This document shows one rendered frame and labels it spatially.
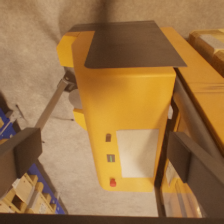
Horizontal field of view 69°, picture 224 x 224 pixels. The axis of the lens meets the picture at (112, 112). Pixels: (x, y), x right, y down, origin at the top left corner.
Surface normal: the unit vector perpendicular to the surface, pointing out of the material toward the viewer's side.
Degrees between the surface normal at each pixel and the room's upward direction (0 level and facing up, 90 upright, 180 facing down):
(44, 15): 0
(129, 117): 0
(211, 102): 90
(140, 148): 0
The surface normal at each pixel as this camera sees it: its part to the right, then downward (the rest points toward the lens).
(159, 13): -0.06, 0.63
